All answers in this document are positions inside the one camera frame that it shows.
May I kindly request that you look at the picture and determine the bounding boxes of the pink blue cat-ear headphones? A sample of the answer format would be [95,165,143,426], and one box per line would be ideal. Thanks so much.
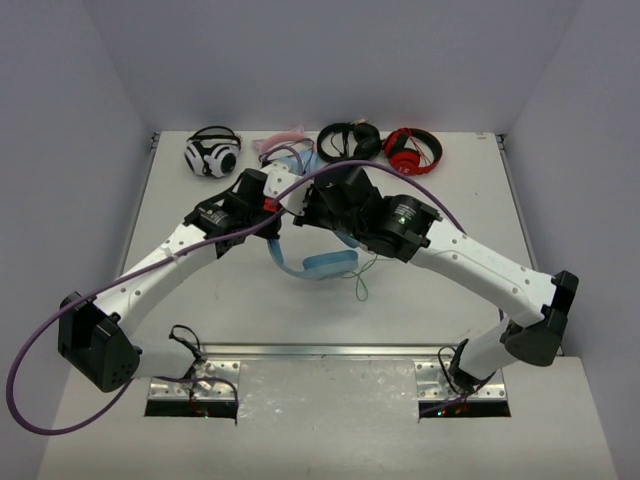
[251,126,319,175]

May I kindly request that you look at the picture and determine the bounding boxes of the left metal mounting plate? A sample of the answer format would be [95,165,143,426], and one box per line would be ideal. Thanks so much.
[148,357,242,402]

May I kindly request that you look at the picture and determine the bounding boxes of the red black headphones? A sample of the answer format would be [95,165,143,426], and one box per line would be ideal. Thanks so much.
[382,127,443,176]

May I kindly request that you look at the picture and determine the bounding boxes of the metal mounting plate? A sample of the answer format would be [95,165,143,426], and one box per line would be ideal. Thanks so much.
[148,357,242,402]
[414,357,507,403]

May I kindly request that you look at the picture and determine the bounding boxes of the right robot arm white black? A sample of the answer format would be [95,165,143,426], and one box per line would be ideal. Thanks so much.
[295,165,579,393]

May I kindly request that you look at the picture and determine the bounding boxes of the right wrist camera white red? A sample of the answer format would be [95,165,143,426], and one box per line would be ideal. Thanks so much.
[263,187,309,216]

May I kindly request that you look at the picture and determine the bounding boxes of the white black headphones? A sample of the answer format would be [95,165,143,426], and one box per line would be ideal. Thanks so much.
[183,125,242,178]

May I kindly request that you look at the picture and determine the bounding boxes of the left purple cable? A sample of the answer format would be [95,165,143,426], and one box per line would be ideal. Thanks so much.
[6,147,304,435]

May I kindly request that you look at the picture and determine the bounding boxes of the purple cable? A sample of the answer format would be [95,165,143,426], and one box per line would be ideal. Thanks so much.
[6,147,304,435]
[259,159,506,416]

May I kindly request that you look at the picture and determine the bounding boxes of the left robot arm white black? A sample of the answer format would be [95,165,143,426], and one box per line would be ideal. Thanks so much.
[58,168,280,393]

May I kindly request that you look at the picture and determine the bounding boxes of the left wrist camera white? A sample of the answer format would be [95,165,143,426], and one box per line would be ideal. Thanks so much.
[260,161,301,199]

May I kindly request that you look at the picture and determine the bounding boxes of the black headset with microphone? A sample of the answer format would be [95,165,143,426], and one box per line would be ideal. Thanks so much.
[316,121,382,165]

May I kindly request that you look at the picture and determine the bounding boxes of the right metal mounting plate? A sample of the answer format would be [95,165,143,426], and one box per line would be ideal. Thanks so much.
[414,357,507,403]

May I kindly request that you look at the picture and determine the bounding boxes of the light blue headphones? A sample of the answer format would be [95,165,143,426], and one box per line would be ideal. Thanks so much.
[267,233,359,281]

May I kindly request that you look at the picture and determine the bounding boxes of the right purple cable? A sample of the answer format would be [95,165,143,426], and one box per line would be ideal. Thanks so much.
[259,159,506,416]

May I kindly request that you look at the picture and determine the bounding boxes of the aluminium table edge rail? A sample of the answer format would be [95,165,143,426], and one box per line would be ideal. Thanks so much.
[202,342,453,358]

